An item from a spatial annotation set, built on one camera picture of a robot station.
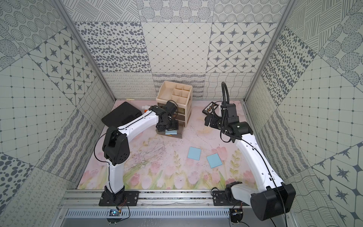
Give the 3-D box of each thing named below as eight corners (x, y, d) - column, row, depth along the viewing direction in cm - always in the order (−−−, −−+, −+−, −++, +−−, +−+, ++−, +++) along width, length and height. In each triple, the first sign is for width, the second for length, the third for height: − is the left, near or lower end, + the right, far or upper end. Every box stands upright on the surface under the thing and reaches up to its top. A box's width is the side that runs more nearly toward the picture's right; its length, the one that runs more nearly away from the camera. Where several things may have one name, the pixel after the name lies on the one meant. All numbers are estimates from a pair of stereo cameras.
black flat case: (104, 123, 108) (100, 118, 103) (127, 105, 120) (125, 100, 115) (120, 136, 100) (116, 131, 96) (143, 115, 112) (141, 111, 108)
